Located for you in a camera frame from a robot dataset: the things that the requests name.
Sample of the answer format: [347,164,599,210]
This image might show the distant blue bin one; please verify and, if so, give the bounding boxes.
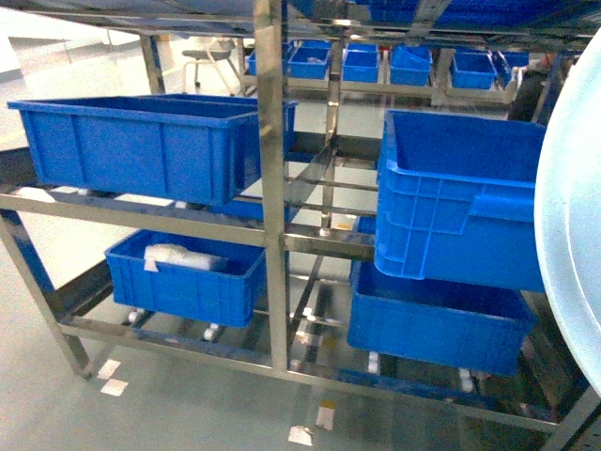
[287,43,331,80]

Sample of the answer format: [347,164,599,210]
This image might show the stainless steel shelf rack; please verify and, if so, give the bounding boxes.
[1,1,600,450]

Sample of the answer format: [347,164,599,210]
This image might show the blue bin lower left shelf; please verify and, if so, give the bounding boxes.
[105,230,267,328]

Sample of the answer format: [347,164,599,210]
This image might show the light blue round plate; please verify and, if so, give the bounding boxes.
[534,36,600,391]

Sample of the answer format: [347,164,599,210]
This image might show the large blue bin left shelf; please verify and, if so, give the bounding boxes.
[7,95,262,207]

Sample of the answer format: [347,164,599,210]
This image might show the blue bin lower right shelf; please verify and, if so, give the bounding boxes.
[347,261,536,377]

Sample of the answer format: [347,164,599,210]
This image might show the distant blue bin two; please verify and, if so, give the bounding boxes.
[343,43,379,83]

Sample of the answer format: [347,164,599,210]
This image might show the distant blue bin five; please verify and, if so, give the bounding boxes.
[491,51,530,87]

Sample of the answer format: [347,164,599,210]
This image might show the white plastic bag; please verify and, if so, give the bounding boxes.
[144,243,228,272]

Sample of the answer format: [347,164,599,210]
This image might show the blue target crate right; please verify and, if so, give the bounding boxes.
[374,109,547,292]

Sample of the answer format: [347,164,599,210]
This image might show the grey chair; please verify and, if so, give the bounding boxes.
[181,38,240,97]

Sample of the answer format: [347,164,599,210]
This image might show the distant blue bin four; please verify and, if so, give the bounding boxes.
[451,52,498,90]

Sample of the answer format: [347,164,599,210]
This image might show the distant blue bin three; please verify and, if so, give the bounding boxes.
[390,46,432,86]

